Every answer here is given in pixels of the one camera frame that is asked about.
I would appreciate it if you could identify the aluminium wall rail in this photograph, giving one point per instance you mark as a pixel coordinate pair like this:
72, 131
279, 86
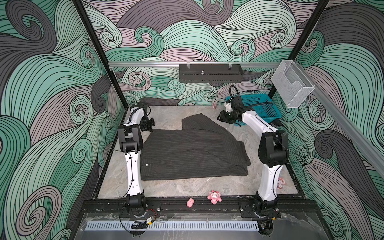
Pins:
166, 64

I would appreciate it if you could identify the pink poker chip stack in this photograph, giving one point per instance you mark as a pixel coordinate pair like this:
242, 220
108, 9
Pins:
214, 104

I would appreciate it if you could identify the black wall shelf tray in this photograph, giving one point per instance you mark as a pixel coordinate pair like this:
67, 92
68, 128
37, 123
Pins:
211, 74

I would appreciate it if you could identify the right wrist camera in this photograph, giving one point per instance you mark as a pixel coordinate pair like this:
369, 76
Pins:
228, 106

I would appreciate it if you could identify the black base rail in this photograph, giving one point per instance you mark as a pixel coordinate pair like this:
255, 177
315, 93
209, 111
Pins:
164, 208

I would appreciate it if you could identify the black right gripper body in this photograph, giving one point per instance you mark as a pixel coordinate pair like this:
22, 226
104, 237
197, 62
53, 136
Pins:
228, 117

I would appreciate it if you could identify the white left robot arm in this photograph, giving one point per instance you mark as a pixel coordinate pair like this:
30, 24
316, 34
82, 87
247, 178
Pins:
131, 143

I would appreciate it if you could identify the dark grey pinstripe shirt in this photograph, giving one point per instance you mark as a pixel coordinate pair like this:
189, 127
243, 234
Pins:
201, 149

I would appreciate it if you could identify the pink white figurine toy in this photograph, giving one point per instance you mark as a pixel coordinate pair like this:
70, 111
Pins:
281, 183

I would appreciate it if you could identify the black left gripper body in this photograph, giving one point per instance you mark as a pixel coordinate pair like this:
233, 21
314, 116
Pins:
145, 124

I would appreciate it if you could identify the teal plastic basket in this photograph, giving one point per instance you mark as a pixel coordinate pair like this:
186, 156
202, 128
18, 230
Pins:
263, 106

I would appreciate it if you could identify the white slotted cable duct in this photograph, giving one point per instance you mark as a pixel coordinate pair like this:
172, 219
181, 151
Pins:
176, 225

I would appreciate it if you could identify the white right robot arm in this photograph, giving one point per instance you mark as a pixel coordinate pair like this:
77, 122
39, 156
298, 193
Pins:
273, 150

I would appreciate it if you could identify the clear plastic wall bin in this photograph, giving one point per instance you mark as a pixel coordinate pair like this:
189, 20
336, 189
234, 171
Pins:
292, 83

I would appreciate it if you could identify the pink plush pig toy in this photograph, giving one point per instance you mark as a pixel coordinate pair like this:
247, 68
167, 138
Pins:
214, 197

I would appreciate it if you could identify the small pink toy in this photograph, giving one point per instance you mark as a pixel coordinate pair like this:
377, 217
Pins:
190, 202

